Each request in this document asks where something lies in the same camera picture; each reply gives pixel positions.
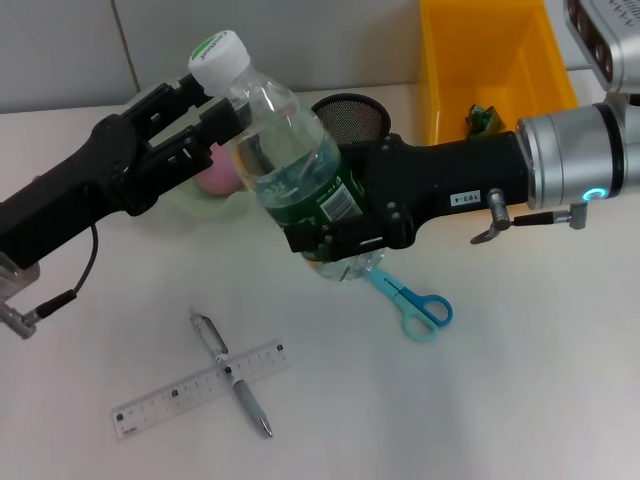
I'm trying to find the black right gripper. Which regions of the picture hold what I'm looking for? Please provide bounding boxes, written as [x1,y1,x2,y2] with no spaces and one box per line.
[284,129,532,264]

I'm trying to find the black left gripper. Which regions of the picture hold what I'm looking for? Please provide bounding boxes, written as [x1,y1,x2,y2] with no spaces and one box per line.
[0,73,254,269]

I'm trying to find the pink peach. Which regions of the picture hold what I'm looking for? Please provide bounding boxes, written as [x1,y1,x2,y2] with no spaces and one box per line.
[193,144,242,199]

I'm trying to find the clear green-label water bottle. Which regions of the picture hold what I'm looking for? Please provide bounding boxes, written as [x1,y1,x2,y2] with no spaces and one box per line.
[187,29,386,285]

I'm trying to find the green plastic wrapper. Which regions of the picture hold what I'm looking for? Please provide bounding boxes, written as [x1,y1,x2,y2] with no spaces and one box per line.
[466,103,504,139]

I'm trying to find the black mesh pen holder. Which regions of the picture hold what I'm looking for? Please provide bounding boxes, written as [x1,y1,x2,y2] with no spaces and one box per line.
[310,93,394,151]

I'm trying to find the pale green glass fruit bowl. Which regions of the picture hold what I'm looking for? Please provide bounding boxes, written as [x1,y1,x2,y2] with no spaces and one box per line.
[122,89,251,221]

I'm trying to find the blue scissors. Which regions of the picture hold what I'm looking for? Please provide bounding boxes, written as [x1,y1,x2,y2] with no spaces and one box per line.
[359,267,454,344]

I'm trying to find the grey clear ballpoint pen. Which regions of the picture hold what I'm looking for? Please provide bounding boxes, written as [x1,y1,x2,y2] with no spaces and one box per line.
[188,307,275,440]

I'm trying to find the transparent plastic ruler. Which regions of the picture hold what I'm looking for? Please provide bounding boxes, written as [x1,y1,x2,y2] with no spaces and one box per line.
[110,338,293,441]

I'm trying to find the yellow plastic bin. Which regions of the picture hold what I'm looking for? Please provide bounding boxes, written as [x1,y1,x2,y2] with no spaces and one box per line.
[418,0,581,147]

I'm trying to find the left arm gripper cable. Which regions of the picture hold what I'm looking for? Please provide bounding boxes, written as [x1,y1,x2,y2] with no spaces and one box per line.
[0,222,99,341]

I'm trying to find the arm gripper cable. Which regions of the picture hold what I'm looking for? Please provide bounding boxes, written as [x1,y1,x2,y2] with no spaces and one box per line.
[0,222,99,341]
[469,187,590,246]

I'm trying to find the right arm gripper cable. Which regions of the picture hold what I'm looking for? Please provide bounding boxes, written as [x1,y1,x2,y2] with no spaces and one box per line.
[469,187,590,246]

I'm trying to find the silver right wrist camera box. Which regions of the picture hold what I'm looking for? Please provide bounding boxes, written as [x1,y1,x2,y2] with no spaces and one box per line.
[563,0,640,94]

